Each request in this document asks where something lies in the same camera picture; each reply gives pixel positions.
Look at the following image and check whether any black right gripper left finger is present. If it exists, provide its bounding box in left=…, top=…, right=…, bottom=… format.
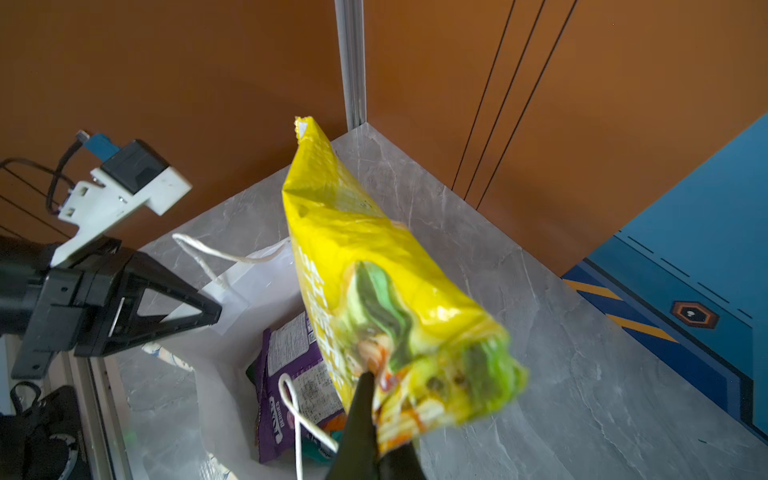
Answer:
left=326, top=372, right=378, bottom=480

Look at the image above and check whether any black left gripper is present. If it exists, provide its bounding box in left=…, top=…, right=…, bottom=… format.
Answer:
left=10, top=237, right=222, bottom=380

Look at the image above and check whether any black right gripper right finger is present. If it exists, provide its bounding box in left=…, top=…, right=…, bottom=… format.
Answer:
left=378, top=442, right=426, bottom=480

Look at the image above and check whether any floral paper gift bag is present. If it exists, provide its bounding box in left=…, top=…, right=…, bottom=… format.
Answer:
left=160, top=233, right=327, bottom=479

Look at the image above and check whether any yellow green snack packet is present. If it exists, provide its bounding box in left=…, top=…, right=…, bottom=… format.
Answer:
left=282, top=117, right=528, bottom=454

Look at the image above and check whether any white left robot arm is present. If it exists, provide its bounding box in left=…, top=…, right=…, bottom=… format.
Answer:
left=1, top=237, right=222, bottom=479

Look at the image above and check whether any aluminium rail frame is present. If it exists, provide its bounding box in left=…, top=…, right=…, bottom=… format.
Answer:
left=62, top=353, right=141, bottom=479

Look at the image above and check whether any left aluminium corner post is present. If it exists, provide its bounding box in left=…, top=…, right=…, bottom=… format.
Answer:
left=334, top=0, right=367, bottom=131

